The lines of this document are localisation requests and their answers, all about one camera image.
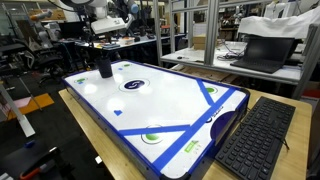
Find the long blue tape strip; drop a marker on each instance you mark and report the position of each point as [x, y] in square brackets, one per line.
[196, 128]

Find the orange floor mat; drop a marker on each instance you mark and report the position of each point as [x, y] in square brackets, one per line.
[36, 103]

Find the small blue tape piece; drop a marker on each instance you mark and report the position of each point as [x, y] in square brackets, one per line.
[117, 112]

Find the black computer keyboard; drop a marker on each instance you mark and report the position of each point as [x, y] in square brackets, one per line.
[258, 140]

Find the black laptop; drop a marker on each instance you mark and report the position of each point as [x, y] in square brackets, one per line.
[263, 55]

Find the small blue object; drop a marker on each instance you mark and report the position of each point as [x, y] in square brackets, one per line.
[30, 144]

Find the black office chair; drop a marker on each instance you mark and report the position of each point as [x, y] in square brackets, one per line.
[43, 60]

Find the dark cup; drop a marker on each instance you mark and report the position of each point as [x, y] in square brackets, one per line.
[104, 68]

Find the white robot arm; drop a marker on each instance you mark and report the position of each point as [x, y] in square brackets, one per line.
[106, 25]

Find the white bowl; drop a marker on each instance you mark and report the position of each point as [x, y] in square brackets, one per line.
[126, 41]

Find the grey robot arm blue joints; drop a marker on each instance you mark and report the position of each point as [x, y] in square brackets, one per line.
[128, 21]

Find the small white tag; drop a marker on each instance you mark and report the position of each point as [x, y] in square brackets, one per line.
[98, 159]

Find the pink paper sheet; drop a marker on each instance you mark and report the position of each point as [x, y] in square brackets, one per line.
[21, 102]

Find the cluttered lab table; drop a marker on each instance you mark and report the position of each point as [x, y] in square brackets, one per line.
[150, 40]

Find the aluminium frame workbench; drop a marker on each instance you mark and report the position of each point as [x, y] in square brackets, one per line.
[211, 33]

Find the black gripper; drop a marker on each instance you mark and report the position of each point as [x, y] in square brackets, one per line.
[104, 37]

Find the blue tape strip crossing circle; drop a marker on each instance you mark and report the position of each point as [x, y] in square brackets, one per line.
[153, 130]

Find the white metal beam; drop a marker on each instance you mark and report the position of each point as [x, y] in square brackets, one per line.
[16, 116]

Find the white cloth cover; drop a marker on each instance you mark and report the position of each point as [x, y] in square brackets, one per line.
[280, 25]

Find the black monitor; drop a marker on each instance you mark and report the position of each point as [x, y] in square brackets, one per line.
[71, 30]

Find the white blue air hockey table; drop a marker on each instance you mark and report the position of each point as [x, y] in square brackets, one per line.
[156, 110]

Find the short blue tape strip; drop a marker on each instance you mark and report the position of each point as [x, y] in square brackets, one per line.
[205, 91]

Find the small cardboard box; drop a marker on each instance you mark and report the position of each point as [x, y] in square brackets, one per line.
[200, 42]

